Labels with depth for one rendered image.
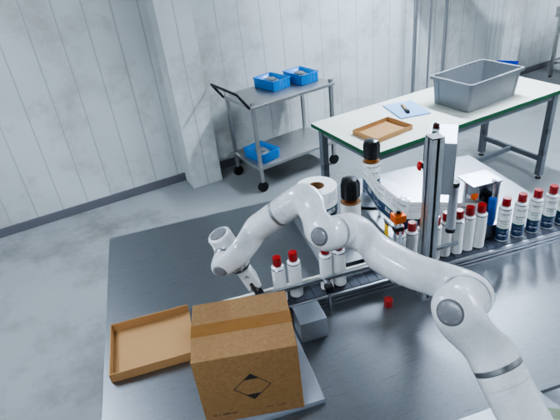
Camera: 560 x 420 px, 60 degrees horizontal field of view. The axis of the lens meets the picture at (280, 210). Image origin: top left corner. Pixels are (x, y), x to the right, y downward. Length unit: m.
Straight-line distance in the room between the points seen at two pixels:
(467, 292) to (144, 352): 1.18
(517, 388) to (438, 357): 0.50
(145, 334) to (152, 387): 0.26
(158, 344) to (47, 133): 2.98
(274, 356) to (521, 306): 1.00
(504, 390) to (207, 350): 0.77
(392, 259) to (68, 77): 3.61
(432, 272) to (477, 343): 0.21
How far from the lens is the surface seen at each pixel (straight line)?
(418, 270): 1.32
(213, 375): 1.45
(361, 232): 1.42
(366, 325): 1.85
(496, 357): 1.29
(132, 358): 1.90
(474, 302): 1.22
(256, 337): 1.43
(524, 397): 1.33
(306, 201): 1.42
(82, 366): 3.22
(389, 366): 1.72
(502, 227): 2.20
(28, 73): 4.46
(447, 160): 1.66
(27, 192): 4.75
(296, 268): 1.80
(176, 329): 1.94
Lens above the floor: 2.13
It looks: 31 degrees down
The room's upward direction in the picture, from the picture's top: 7 degrees counter-clockwise
